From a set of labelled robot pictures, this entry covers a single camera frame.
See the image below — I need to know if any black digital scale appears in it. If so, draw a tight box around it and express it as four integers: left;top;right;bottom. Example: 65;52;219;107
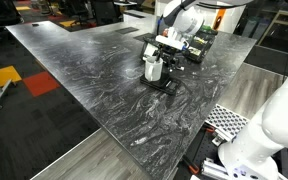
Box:
139;71;182;97

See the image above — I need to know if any aluminium profile rail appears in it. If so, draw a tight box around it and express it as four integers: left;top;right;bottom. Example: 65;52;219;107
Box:
200;158;232;180

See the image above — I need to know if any black chair in background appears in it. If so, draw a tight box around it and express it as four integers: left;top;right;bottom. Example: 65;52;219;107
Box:
89;0;124;27

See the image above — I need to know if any perforated metal plate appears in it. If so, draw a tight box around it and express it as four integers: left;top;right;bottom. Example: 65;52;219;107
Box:
204;103;251;142

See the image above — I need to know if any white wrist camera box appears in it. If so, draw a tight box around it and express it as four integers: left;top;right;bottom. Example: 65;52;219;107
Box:
154;32;190;50

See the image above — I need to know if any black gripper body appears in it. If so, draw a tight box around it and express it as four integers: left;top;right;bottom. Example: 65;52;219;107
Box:
157;42;184;65

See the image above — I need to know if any white ceramic mug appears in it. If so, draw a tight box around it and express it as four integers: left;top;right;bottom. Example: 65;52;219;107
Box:
144;56;165;83

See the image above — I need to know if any black stick in mug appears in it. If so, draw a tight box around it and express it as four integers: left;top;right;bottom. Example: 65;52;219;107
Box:
148;54;162;64

